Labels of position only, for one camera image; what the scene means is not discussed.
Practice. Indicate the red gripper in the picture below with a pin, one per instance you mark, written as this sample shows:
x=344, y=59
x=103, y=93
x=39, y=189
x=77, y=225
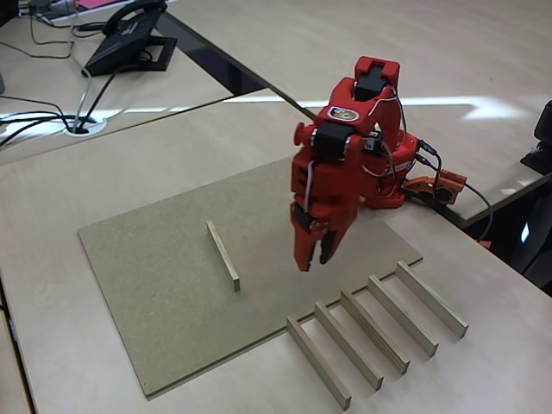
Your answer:
x=307, y=245

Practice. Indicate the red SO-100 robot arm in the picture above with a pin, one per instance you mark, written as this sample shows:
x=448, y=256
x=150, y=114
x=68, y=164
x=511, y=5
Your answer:
x=340, y=92

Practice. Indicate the orange table clamp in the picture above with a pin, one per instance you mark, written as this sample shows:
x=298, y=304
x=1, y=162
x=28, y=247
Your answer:
x=448, y=183

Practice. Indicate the small orange plastic piece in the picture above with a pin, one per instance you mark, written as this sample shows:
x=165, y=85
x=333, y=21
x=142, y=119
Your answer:
x=486, y=243

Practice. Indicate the black office chair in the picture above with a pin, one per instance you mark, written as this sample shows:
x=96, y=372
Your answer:
x=535, y=259

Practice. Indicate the black desk phone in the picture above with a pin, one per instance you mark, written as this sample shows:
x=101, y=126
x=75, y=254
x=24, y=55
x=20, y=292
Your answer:
x=125, y=47

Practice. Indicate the pink paper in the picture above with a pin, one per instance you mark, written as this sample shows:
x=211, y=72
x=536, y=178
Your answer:
x=99, y=3

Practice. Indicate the black monitor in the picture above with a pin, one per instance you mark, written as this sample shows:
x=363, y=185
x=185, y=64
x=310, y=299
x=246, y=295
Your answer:
x=6, y=10

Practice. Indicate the brown fibreboard base plate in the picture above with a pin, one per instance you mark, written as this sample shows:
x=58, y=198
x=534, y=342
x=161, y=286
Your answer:
x=164, y=280

